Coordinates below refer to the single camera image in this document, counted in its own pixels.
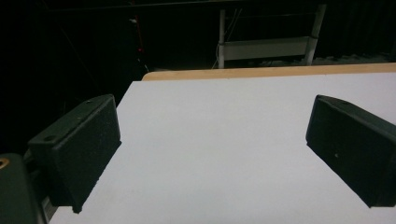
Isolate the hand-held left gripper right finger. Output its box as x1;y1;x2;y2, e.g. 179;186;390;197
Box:
305;94;396;208

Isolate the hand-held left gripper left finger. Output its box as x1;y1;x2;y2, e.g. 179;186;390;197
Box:
27;93;122;215

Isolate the thin red stand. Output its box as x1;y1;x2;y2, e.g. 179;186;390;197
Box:
129;0;149;72

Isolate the white metal stand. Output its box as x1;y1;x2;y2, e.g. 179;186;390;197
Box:
217;3;328;70

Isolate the white cable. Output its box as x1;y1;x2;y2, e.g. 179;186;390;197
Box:
212;43;222;70

